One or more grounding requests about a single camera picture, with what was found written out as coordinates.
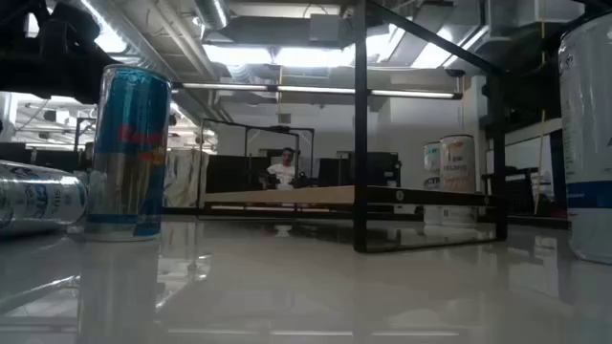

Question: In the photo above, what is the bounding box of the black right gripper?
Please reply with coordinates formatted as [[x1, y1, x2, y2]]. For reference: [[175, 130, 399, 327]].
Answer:
[[482, 52, 537, 140]]

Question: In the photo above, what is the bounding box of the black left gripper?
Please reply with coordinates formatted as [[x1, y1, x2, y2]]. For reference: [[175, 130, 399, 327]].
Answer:
[[40, 3, 121, 104]]

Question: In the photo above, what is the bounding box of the Celsius Arctic Vibe can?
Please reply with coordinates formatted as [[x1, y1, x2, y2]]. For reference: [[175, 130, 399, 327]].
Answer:
[[557, 13, 612, 266], [423, 141, 444, 226], [0, 160, 89, 236]]

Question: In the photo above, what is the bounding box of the Celsius Tropical Vibe can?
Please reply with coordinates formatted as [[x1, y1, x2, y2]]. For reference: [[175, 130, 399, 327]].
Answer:
[[439, 134, 477, 226]]

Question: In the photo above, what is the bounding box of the blue silver Red Bull can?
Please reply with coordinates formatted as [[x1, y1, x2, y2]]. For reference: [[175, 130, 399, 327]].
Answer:
[[84, 63, 172, 243]]

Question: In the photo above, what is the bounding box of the white ceiling air unit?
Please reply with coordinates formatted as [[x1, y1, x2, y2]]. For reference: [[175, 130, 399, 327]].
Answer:
[[487, 0, 585, 28]]

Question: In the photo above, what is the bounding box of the white plastic curtain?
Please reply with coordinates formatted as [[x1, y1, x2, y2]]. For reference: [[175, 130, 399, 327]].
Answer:
[[164, 147, 210, 207]]

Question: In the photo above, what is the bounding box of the long LED light bar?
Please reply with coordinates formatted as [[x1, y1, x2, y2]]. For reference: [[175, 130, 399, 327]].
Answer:
[[170, 81, 464, 100]]

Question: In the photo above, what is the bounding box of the black cabinet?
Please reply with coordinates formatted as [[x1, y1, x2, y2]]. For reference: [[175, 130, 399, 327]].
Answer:
[[317, 151, 402, 188]]

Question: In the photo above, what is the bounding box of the grey ceiling box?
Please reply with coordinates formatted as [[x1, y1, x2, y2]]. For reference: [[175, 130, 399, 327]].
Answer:
[[308, 13, 343, 45]]

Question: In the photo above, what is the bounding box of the bright ceiling light panel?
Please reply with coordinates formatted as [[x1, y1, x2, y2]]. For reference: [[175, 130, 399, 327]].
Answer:
[[203, 43, 358, 68]]

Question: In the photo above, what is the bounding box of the person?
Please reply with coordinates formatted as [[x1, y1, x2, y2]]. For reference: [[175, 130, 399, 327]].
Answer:
[[259, 146, 302, 191]]

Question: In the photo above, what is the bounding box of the black wire rack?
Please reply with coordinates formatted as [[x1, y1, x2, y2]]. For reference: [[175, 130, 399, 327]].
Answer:
[[480, 165, 539, 216]]

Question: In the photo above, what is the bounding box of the black table frame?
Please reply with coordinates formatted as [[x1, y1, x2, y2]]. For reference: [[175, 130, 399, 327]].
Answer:
[[160, 204, 570, 230]]

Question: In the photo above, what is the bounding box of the silver round air duct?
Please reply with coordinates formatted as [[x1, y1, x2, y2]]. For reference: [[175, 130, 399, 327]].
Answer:
[[190, 0, 231, 31]]

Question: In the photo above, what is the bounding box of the wooden shelf black metal frame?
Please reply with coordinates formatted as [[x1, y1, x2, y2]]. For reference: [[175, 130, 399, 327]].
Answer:
[[198, 0, 509, 254]]

